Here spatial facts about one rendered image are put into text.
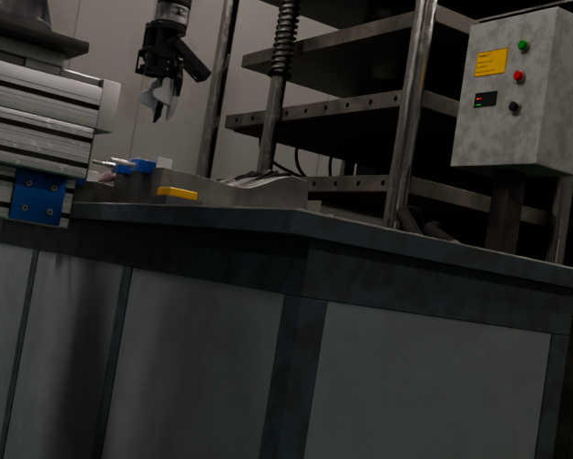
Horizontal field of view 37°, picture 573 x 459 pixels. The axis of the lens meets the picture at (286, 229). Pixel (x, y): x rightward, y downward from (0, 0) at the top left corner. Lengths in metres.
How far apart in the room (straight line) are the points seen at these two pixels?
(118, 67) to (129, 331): 2.90
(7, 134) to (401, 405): 0.79
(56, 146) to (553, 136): 1.26
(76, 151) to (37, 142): 0.07
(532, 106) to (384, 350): 1.02
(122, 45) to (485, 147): 2.68
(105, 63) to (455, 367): 3.34
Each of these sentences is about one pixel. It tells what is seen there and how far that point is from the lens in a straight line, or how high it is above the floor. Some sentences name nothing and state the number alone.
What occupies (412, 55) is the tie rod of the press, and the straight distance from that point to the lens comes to 2.46.
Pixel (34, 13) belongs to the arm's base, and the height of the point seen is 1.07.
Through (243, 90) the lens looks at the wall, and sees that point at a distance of 4.95.
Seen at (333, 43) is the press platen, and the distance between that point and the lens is 2.96.
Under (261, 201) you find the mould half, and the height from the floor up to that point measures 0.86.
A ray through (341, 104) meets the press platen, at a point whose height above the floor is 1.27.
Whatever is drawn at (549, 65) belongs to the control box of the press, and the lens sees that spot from 2.28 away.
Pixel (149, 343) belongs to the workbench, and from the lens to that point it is 1.75.
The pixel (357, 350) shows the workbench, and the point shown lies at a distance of 1.39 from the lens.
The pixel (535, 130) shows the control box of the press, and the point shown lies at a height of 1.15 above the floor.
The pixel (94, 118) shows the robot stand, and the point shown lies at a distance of 1.57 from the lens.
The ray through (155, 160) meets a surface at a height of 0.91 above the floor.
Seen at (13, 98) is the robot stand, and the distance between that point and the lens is 1.52.
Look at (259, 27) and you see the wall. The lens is 5.06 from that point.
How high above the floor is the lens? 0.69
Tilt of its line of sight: 3 degrees up
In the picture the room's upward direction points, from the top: 9 degrees clockwise
